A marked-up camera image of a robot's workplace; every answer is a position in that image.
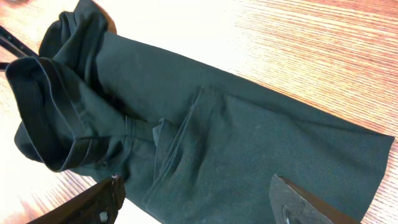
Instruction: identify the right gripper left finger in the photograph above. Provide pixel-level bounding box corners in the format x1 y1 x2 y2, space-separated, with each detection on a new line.
29 176 126 224

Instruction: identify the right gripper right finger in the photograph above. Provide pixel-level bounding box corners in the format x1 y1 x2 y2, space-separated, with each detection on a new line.
269 175 358 224

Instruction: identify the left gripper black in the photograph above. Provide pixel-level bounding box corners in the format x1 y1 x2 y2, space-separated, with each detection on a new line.
0 26 38 58

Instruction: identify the black t-shirt with logo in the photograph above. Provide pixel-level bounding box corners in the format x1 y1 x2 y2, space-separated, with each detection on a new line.
6 1 394 223

